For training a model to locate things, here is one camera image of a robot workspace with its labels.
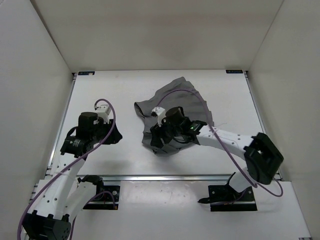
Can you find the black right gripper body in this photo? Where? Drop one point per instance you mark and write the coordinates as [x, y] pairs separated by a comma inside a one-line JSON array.
[[167, 131]]

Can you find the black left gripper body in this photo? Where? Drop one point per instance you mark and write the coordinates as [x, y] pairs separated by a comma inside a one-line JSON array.
[[102, 129]]

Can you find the grey pleated skirt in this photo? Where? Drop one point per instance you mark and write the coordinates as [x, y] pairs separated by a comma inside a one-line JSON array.
[[179, 92]]

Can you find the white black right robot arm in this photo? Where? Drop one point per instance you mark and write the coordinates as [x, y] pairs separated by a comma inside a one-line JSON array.
[[261, 156]]

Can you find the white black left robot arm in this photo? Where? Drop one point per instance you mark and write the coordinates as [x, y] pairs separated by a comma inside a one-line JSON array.
[[52, 212]]

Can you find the blue label sticker left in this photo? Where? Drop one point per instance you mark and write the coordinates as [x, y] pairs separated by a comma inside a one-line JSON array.
[[86, 73]]

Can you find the blue label sticker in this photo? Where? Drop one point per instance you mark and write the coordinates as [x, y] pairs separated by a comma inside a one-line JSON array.
[[234, 71], [86, 73]]

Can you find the blue label sticker right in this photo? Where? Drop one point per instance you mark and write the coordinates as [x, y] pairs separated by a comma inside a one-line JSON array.
[[234, 71]]

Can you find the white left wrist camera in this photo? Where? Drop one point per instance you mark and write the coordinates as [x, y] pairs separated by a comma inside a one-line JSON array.
[[103, 112]]

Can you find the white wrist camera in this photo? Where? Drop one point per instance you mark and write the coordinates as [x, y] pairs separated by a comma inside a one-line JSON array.
[[160, 113], [103, 112]]

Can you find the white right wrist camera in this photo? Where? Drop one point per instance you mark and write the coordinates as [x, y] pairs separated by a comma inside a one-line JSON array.
[[160, 113]]

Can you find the aluminium table edge rail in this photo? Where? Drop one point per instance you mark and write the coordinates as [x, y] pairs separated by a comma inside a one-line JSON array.
[[166, 178]]

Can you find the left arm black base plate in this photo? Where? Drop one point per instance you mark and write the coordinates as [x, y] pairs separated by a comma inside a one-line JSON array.
[[108, 197]]

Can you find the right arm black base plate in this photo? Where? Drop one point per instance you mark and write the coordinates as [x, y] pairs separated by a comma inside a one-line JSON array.
[[224, 201]]

